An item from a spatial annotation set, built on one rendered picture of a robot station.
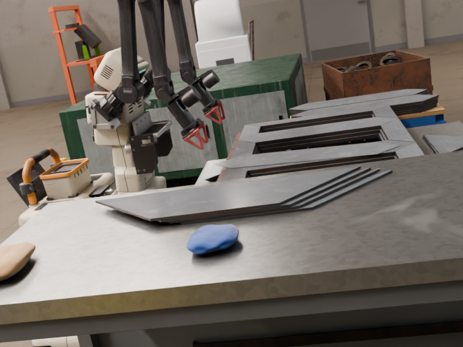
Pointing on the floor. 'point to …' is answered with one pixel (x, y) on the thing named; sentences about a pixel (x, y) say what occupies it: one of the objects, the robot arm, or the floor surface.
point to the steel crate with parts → (376, 74)
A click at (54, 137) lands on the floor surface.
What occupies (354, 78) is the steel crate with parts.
